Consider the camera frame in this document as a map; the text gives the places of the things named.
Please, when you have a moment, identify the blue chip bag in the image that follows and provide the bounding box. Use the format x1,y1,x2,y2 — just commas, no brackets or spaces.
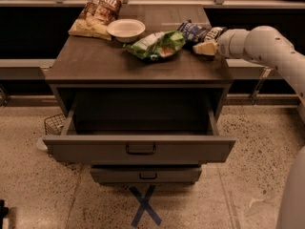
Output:
177,19,227,47

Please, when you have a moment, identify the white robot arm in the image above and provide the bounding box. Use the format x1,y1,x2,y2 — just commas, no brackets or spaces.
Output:
193,26,305,229

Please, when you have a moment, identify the green chip bag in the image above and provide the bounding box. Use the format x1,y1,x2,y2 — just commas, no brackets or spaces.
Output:
124,31,185,61

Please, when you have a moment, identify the white paper bowl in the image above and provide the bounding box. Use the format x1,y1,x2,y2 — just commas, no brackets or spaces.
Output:
107,19,146,43

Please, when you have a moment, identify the brown sea salt chip bag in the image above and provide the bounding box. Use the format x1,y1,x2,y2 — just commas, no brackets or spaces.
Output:
69,0,123,40

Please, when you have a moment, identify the grey drawer cabinet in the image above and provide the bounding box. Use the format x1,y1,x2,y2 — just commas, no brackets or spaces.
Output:
42,4,237,186

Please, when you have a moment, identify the open top grey drawer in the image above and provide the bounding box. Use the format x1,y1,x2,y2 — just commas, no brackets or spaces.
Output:
43,89,235,166

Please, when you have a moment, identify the blue tape cross mark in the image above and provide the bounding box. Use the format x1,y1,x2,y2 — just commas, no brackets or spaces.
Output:
130,185,162,227

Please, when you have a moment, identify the lower grey drawer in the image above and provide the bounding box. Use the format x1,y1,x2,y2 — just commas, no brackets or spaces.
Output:
91,165,202,183

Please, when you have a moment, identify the white cup on floor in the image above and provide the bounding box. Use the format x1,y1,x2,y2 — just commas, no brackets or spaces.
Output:
36,137,48,151

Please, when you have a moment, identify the wire mesh basket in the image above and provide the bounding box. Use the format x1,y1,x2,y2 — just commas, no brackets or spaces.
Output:
43,113,68,157

